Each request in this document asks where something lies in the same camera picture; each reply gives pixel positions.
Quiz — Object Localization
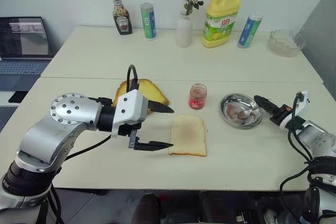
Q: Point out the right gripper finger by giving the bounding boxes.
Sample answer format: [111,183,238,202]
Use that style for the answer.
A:
[254,97,275,116]
[254,94,278,110]

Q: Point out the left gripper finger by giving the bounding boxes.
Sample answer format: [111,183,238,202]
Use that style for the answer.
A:
[133,141,174,152]
[146,99,175,114]

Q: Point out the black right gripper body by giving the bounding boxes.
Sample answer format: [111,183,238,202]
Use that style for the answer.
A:
[270,104,293,127]

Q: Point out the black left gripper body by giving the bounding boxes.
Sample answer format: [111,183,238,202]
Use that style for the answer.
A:
[118,121,144,150]

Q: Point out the browned toast slice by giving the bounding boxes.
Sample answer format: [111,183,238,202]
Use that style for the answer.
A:
[112,78,171,114]

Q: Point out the small spoon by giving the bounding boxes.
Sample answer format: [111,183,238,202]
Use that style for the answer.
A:
[237,104,261,120]

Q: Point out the white bread slice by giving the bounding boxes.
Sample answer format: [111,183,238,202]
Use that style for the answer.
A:
[168,114,208,158]

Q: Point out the red jam glass jar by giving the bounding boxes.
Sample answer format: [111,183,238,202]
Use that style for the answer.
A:
[188,83,208,111]

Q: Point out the round metal plate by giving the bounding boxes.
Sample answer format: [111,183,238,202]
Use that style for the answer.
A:
[219,92,264,130]

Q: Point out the clear glass bowl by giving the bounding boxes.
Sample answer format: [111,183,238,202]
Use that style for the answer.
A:
[267,29,307,58]

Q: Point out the dark rounded shape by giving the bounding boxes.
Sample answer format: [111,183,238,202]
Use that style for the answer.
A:
[135,192,163,224]

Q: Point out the blue green cylindrical canister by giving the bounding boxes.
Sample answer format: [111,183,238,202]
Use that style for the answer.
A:
[237,12,264,50]
[139,2,158,42]

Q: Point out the white ceramic vase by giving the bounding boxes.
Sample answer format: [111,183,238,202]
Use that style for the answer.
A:
[175,10,194,48]

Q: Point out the yellow detergent pump bottle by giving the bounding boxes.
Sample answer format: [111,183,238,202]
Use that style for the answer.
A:
[201,0,243,49]

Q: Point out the ketchup bottle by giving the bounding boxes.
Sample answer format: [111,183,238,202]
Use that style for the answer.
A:
[110,0,133,36]

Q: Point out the black flat pad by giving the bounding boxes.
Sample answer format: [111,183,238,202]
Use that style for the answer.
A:
[7,91,29,103]

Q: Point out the open laptop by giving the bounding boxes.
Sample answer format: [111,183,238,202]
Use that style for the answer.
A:
[0,16,55,92]

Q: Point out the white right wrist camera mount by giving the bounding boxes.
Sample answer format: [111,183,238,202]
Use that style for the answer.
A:
[277,90,311,131]

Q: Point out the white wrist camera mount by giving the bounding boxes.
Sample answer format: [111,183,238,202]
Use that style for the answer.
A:
[277,90,311,131]
[111,89,150,138]

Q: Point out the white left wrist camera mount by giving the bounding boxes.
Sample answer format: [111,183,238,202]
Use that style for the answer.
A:
[111,89,150,138]

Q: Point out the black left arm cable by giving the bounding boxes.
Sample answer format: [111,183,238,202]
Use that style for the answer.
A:
[48,64,140,224]

